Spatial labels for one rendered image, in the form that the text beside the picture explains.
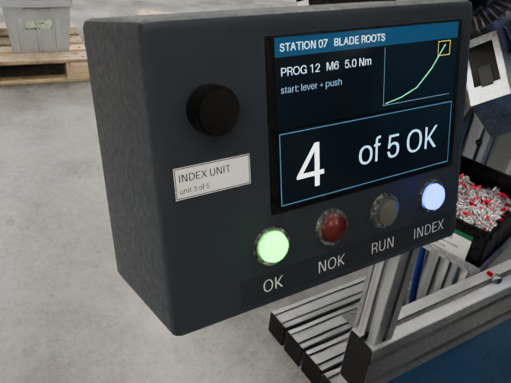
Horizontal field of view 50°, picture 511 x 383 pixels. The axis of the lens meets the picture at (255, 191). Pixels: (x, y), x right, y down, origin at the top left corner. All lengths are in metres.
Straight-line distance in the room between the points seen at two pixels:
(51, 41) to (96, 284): 2.03
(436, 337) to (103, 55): 0.56
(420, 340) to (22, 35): 3.25
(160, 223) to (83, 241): 1.90
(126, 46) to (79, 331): 1.60
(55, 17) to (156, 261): 3.35
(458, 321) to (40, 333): 1.39
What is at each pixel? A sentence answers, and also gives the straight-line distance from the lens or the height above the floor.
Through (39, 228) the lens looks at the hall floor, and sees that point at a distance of 2.32.
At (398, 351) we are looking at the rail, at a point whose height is 0.84.
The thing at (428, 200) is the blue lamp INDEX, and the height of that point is 1.12.
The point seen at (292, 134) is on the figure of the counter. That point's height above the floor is 1.19.
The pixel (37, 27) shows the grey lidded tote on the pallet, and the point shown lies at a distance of 3.67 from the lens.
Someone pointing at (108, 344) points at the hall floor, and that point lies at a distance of 1.82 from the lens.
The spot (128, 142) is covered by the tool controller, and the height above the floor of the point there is 1.18.
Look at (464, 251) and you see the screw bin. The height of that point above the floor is 0.83.
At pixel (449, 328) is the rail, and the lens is 0.78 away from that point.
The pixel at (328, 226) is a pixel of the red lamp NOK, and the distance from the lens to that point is 0.38.
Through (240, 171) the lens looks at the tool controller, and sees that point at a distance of 0.33.
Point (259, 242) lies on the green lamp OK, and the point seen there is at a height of 1.12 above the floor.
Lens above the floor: 1.33
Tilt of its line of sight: 32 degrees down
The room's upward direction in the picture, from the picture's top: 6 degrees clockwise
